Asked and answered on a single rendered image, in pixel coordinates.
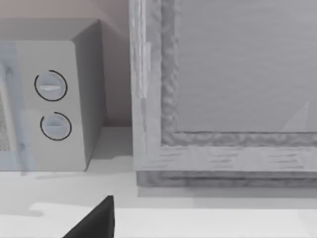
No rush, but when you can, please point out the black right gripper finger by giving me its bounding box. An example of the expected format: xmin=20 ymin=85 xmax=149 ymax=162
xmin=61 ymin=195 xmax=116 ymax=238

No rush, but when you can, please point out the pale microwave oven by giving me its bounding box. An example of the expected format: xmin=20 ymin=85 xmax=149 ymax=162
xmin=0 ymin=17 xmax=104 ymax=172

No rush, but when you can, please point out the small microwave knob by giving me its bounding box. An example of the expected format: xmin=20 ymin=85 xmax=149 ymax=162
xmin=40 ymin=112 xmax=72 ymax=141

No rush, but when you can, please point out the large microwave knob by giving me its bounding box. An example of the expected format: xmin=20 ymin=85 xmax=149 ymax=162
xmin=34 ymin=69 xmax=68 ymax=102

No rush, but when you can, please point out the grey cabinet door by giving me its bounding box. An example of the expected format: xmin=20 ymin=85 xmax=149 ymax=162
xmin=128 ymin=0 xmax=317 ymax=172

